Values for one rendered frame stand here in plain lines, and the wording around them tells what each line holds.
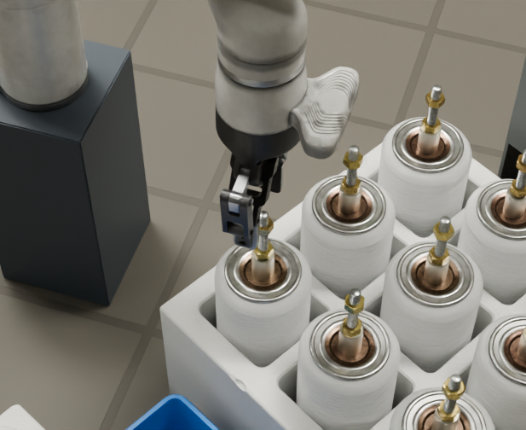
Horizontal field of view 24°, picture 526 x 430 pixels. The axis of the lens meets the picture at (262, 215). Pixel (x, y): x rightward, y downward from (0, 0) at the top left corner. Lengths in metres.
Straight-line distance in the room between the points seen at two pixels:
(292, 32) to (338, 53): 0.83
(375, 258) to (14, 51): 0.41
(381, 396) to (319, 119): 0.31
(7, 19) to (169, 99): 0.53
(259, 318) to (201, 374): 0.13
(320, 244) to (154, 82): 0.55
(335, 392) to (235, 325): 0.13
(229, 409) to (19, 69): 0.40
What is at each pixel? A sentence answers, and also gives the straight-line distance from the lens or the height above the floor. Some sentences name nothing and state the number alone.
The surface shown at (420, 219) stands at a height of 0.19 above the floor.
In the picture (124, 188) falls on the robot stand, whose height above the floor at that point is 0.13.
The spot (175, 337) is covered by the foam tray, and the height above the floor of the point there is 0.15.
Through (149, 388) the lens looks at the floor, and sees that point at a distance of 1.44.
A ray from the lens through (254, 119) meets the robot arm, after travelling 0.99.
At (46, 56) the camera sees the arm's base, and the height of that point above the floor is 0.38.
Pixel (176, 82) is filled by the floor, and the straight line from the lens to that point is 1.73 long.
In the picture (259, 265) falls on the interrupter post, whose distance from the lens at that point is 1.19.
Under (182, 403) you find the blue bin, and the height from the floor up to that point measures 0.12.
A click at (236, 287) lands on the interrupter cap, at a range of 1.20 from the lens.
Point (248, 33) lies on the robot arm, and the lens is 0.93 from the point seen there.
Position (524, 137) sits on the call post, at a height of 0.19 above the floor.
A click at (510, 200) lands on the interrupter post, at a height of 0.28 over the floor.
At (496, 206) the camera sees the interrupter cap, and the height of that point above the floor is 0.25.
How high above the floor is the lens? 1.24
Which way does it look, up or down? 52 degrees down
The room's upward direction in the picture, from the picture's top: straight up
